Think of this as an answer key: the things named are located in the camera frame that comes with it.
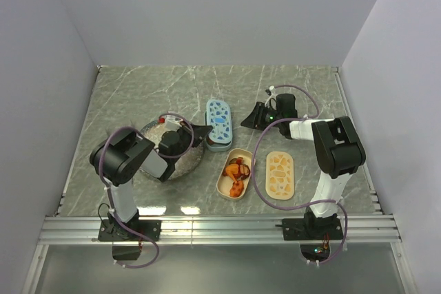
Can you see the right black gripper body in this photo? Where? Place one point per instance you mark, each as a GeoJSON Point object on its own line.
{"type": "Point", "coordinates": [271, 116]}

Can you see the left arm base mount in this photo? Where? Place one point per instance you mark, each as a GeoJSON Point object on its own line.
{"type": "Point", "coordinates": [128, 238]}

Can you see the aluminium frame rail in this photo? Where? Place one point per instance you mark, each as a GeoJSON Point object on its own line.
{"type": "Point", "coordinates": [194, 230]}

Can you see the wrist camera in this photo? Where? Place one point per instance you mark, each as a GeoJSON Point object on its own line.
{"type": "Point", "coordinates": [171, 122]}
{"type": "Point", "coordinates": [271, 92]}

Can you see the beige lunch box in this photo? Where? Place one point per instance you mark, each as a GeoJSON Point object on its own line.
{"type": "Point", "coordinates": [225, 183]}

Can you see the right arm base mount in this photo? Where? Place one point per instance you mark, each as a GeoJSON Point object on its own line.
{"type": "Point", "coordinates": [311, 228]}

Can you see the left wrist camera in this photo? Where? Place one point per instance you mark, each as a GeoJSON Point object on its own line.
{"type": "Point", "coordinates": [171, 122]}

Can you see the speckled round plate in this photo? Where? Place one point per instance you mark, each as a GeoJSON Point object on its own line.
{"type": "Point", "coordinates": [187, 163]}

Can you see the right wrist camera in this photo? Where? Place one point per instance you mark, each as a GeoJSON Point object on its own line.
{"type": "Point", "coordinates": [271, 92]}

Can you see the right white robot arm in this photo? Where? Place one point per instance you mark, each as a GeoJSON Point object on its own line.
{"type": "Point", "coordinates": [339, 151]}

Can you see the blue lunch box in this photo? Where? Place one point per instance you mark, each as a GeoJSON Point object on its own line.
{"type": "Point", "coordinates": [220, 146]}

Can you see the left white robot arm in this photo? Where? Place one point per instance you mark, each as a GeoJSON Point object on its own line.
{"type": "Point", "coordinates": [117, 159]}

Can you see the blue patterned lid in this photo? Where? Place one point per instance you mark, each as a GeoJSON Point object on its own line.
{"type": "Point", "coordinates": [218, 115]}

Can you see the spotted orange food piece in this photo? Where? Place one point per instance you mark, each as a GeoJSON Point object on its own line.
{"type": "Point", "coordinates": [237, 189]}

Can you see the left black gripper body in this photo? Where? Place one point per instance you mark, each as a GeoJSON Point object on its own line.
{"type": "Point", "coordinates": [186, 138]}

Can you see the beige patterned lid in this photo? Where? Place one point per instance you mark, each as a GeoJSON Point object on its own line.
{"type": "Point", "coordinates": [279, 182]}

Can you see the bacon piece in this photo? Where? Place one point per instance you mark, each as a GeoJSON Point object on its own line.
{"type": "Point", "coordinates": [238, 160]}
{"type": "Point", "coordinates": [244, 169]}

